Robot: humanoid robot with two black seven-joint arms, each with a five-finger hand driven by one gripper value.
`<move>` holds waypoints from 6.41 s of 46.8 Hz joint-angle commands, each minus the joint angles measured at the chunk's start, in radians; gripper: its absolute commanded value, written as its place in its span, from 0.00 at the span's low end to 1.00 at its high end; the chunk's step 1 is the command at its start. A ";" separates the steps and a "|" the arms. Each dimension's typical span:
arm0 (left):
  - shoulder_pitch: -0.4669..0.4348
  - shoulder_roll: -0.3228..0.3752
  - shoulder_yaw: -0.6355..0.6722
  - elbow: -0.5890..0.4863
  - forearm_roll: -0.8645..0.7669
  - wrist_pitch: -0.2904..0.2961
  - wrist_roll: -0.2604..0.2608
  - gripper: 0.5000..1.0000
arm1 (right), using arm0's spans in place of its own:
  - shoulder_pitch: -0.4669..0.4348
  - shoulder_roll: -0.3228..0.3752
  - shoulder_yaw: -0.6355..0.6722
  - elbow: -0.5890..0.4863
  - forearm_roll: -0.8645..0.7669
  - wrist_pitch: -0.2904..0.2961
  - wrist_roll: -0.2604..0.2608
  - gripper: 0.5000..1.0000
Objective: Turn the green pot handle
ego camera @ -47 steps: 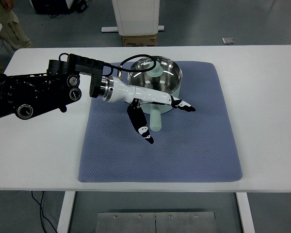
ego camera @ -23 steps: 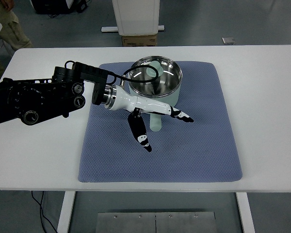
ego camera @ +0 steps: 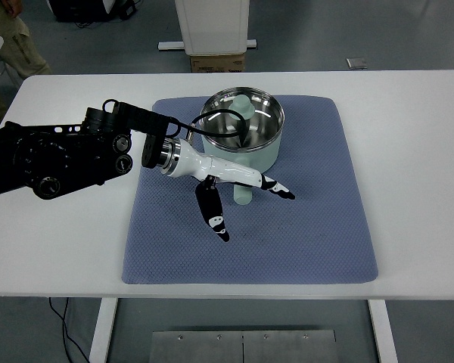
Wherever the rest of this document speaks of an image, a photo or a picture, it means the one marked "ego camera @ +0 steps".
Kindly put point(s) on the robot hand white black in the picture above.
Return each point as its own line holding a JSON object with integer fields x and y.
{"x": 196, "y": 162}

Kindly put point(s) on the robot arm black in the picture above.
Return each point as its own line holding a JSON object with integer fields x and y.
{"x": 60, "y": 159}

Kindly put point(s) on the cardboard box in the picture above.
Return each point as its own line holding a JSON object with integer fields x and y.
{"x": 217, "y": 63}

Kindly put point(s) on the blue textured mat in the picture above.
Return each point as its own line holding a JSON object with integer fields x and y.
{"x": 249, "y": 249}

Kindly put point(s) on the white stand with base bar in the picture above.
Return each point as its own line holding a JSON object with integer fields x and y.
{"x": 215, "y": 26}

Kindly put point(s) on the grey metal plate with screws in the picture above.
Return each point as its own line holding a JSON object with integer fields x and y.
{"x": 204, "y": 348}

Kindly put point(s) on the small grey floor object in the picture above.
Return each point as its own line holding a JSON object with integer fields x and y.
{"x": 356, "y": 63}

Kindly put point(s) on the black device on floor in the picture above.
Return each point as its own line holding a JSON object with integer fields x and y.
{"x": 75, "y": 13}

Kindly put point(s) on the white table leg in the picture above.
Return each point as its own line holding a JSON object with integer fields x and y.
{"x": 384, "y": 332}
{"x": 102, "y": 332}

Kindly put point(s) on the person in khaki trousers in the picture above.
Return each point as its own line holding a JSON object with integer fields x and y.
{"x": 19, "y": 41}

